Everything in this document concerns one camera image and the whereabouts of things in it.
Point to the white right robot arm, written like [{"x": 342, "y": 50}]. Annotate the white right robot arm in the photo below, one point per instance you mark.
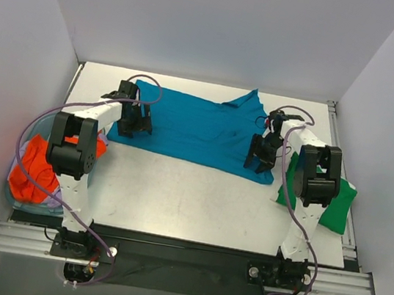
[{"x": 311, "y": 173}]

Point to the aluminium frame rail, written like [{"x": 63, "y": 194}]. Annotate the aluminium frame rail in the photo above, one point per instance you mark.
[{"x": 29, "y": 235}]

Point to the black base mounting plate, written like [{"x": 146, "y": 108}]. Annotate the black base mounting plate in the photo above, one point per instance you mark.
[{"x": 181, "y": 267}]

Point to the orange t shirt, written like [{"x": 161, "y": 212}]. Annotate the orange t shirt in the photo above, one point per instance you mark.
[{"x": 32, "y": 153}]

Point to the clear blue plastic bin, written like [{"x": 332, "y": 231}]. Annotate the clear blue plastic bin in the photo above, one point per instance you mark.
[{"x": 43, "y": 127}]

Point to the teal blue t shirt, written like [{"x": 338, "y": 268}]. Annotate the teal blue t shirt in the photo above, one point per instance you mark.
[{"x": 204, "y": 132}]

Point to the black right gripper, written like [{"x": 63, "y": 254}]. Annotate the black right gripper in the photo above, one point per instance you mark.
[{"x": 262, "y": 151}]

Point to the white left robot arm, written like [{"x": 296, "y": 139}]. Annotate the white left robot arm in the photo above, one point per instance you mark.
[{"x": 72, "y": 153}]

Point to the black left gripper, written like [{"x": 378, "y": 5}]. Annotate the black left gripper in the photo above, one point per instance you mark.
[{"x": 134, "y": 122}]

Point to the green folded t shirt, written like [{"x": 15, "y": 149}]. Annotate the green folded t shirt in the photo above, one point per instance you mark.
[{"x": 335, "y": 216}]

